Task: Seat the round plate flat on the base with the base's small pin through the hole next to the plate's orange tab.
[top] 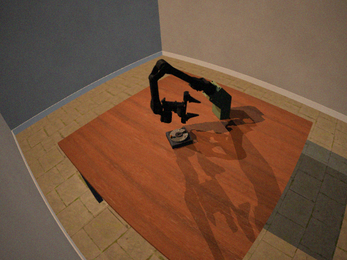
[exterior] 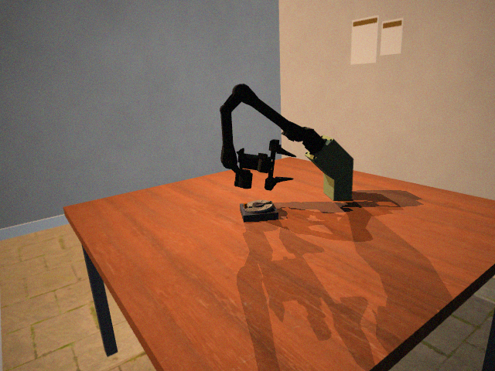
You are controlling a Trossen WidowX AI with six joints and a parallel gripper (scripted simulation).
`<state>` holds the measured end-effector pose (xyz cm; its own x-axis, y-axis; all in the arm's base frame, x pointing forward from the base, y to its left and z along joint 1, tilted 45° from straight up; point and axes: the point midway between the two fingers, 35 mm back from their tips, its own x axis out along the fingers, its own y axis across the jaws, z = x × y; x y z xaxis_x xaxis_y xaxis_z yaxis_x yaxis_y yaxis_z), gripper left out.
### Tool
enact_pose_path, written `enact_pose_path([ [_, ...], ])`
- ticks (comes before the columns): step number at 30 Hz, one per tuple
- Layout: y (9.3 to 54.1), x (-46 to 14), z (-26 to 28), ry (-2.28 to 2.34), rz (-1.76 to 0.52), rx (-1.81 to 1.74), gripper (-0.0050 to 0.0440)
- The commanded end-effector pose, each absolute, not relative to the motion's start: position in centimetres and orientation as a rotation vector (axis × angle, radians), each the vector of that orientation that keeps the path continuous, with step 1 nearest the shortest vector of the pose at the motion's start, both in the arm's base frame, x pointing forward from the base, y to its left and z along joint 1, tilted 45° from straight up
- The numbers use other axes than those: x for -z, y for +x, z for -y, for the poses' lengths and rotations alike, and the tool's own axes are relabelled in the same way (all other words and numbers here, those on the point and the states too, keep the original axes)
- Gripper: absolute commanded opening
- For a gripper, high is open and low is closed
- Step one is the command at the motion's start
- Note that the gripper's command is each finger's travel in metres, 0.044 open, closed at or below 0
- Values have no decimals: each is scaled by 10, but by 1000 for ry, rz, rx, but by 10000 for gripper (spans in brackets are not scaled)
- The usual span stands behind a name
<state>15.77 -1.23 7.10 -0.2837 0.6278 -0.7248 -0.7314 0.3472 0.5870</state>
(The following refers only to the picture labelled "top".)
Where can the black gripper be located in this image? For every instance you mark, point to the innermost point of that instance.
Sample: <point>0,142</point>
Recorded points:
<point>189,98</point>

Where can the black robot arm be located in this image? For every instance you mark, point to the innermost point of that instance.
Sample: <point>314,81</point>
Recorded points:
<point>163,67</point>

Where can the white round flange plate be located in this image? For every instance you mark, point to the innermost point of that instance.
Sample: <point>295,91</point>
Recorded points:
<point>178,139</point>

